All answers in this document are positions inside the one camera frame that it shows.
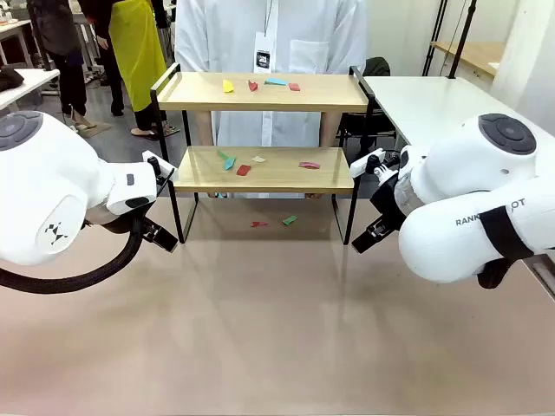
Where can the person in white coat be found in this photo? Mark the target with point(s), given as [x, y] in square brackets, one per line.
[225, 43]

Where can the person in dark clothes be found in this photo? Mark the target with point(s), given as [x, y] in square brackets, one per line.
[69, 43]

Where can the wooden background desk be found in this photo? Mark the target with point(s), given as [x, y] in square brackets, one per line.
[472, 54]

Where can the small green paper scrap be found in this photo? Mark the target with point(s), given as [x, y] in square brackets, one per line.
[222, 154]

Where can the person in yellow apron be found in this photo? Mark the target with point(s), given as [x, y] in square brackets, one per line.
[134, 52]

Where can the long pink-red paper scrap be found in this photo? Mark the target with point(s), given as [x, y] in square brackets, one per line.
[308, 165]

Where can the small white side table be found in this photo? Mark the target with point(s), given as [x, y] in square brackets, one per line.
[34, 80]

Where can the folded red paper scrap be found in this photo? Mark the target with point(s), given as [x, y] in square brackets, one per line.
[253, 86]

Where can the black tripod stand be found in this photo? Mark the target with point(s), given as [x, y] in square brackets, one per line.
[435, 34]

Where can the person's right hand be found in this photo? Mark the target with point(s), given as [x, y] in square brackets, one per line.
[211, 196]

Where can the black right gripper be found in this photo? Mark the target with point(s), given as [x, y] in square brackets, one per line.
[388, 201]

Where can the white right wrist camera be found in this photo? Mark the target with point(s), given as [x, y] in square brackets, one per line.
[366, 162]

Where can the wide red paper scrap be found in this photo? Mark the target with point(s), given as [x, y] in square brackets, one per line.
[243, 170]

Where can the long blue paper scrap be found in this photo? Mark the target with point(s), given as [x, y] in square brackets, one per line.
[275, 81]

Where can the person's left forearm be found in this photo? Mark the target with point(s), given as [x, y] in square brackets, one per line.
[329, 130]

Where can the beige floor mat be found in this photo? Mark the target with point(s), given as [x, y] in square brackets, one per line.
[91, 129]

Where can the black and white name badge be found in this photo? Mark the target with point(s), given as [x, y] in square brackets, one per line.
[264, 52]

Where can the black bundle on table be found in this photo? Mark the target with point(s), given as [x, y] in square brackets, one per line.
[8, 79]

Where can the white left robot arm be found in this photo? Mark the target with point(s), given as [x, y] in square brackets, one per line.
[43, 173]

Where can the cream paper scrap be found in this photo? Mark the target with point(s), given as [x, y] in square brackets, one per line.
[259, 159]

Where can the person's right forearm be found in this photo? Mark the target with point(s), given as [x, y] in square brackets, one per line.
[204, 130]

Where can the white background desk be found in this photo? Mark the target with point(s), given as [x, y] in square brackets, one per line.
[13, 32]

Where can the thin red paper scrap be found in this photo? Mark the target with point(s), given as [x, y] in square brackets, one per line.
[258, 224]

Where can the black light stand pole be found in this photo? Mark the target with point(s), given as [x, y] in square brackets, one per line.
[460, 39]

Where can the person's left hand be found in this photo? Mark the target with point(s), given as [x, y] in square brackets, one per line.
[314, 196]

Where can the yellow paper scrap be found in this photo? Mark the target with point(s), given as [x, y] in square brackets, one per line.
[228, 86]

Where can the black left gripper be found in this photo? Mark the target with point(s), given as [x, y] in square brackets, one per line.
[148, 226]

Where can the teal paper scrap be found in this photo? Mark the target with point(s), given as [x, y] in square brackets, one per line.
[229, 163]

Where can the black office chair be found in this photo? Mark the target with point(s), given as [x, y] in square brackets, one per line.
[377, 67]

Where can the large white side table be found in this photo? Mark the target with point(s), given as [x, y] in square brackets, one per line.
[425, 104]

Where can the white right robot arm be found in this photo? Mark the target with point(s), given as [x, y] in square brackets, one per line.
[477, 173]

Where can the flat red paper block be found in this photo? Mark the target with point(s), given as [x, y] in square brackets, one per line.
[294, 87]

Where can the two-tier wooden black-framed shelf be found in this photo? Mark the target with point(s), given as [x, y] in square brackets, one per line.
[260, 102]

